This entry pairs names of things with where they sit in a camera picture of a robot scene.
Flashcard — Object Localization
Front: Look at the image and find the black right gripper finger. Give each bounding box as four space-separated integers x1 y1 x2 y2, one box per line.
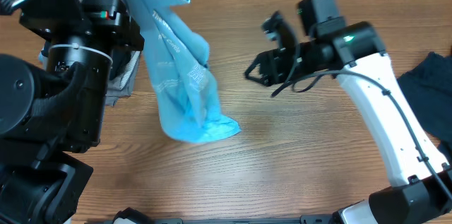
244 56 268 85
261 11 298 50

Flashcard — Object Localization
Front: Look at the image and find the light blue printed t-shirt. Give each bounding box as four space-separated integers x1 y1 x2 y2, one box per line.
122 0 241 143

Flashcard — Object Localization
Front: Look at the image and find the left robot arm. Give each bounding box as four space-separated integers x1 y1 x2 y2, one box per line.
1 0 144 223

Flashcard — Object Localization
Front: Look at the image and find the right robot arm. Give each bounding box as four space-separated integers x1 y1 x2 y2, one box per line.
250 13 451 223

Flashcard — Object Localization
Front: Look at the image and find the folded grey garment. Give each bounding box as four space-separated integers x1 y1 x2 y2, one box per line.
38 42 141 107

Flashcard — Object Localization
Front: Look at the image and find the dark navy garment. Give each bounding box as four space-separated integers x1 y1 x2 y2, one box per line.
398 52 451 160

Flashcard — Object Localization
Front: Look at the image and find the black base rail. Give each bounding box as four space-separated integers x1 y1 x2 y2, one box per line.
111 208 335 224

